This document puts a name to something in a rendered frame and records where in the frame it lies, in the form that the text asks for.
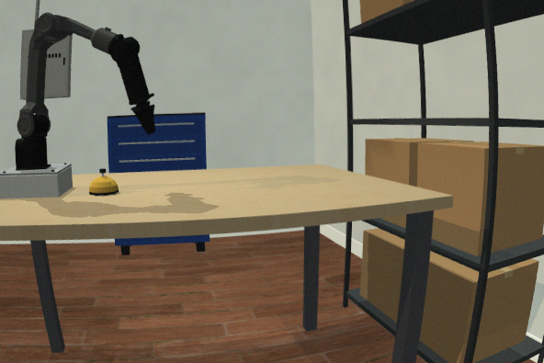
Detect brass dome bell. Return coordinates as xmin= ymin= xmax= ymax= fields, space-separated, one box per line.
xmin=89 ymin=169 xmax=119 ymax=196

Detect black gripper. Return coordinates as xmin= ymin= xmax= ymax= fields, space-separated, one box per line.
xmin=125 ymin=79 xmax=155 ymax=134

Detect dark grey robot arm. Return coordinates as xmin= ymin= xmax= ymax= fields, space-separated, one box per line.
xmin=15 ymin=13 xmax=145 ymax=170

